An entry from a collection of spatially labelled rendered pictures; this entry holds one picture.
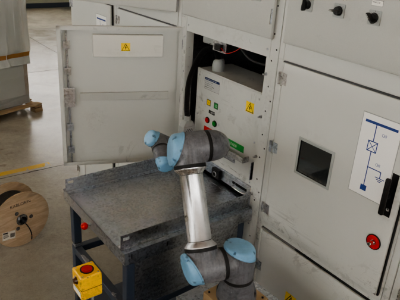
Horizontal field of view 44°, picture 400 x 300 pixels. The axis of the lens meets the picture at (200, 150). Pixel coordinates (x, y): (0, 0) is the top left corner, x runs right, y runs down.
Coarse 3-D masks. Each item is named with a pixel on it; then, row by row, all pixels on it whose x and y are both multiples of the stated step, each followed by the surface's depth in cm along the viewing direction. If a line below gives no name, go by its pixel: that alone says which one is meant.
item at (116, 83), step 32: (64, 32) 237; (96, 32) 241; (128, 32) 245; (160, 32) 249; (64, 64) 243; (96, 64) 247; (128, 64) 251; (160, 64) 256; (64, 96) 247; (96, 96) 252; (128, 96) 257; (160, 96) 261; (64, 128) 254; (96, 128) 261; (128, 128) 266; (160, 128) 271; (64, 160) 261; (96, 160) 269; (128, 160) 271
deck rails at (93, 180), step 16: (144, 160) 257; (80, 176) 237; (96, 176) 243; (112, 176) 249; (128, 176) 254; (208, 208) 218; (224, 208) 224; (240, 208) 231; (160, 224) 204; (176, 224) 209; (128, 240) 196; (144, 240) 202
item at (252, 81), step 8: (224, 64) 261; (232, 64) 262; (208, 72) 245; (216, 72) 246; (224, 72) 247; (232, 72) 248; (240, 72) 249; (248, 72) 250; (232, 80) 232; (240, 80) 235; (248, 80) 235; (256, 80) 236; (248, 88) 224; (256, 88) 224
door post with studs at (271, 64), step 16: (272, 48) 201; (272, 64) 202; (272, 80) 204; (272, 96) 206; (256, 144) 221; (256, 160) 223; (256, 176) 225; (256, 192) 227; (256, 208) 229; (256, 224) 232
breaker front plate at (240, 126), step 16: (224, 80) 236; (208, 96) 249; (224, 96) 239; (240, 96) 229; (256, 96) 221; (224, 112) 241; (240, 112) 232; (256, 112) 223; (224, 128) 244; (240, 128) 234; (256, 128) 225; (240, 144) 236; (224, 160) 249; (240, 176) 241
